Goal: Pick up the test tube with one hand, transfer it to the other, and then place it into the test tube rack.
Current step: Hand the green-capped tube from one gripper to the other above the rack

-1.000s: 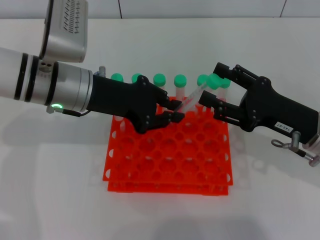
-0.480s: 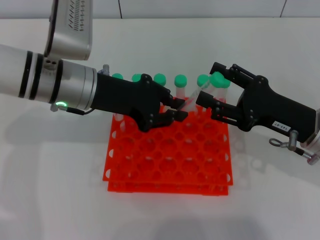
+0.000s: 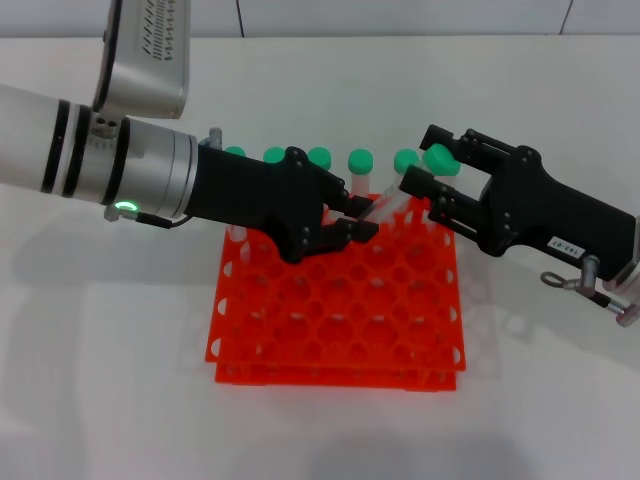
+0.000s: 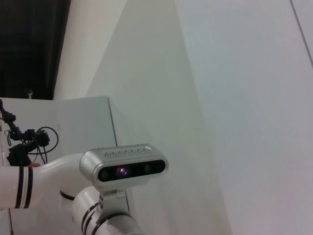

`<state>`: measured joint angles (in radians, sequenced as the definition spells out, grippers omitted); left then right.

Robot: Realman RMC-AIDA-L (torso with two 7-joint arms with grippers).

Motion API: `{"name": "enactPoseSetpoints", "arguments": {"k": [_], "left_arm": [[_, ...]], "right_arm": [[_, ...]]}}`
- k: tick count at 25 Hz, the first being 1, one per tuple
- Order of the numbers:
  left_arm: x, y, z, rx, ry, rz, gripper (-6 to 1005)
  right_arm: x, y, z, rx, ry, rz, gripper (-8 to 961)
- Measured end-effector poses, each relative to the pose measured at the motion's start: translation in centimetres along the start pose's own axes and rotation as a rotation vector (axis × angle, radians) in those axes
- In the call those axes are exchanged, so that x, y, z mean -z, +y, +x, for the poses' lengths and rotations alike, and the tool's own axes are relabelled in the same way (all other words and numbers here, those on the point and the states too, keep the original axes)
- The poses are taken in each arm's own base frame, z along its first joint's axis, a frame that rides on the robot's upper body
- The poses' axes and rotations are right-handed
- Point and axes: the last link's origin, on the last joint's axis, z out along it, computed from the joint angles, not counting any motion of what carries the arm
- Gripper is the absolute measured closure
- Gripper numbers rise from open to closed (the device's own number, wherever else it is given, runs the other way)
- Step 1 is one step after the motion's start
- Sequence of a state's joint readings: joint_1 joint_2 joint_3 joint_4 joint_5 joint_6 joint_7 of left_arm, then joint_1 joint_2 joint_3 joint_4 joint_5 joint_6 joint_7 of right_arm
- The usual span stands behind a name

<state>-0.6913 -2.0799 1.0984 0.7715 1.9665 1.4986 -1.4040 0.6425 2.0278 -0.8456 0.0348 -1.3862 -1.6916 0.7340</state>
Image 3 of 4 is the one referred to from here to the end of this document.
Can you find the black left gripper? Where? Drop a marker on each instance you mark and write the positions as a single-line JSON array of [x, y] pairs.
[[250, 195]]

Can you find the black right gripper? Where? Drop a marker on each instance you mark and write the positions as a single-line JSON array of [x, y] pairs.
[[545, 210]]

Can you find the orange plastic test tube rack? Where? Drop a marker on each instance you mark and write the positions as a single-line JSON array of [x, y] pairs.
[[340, 320]]

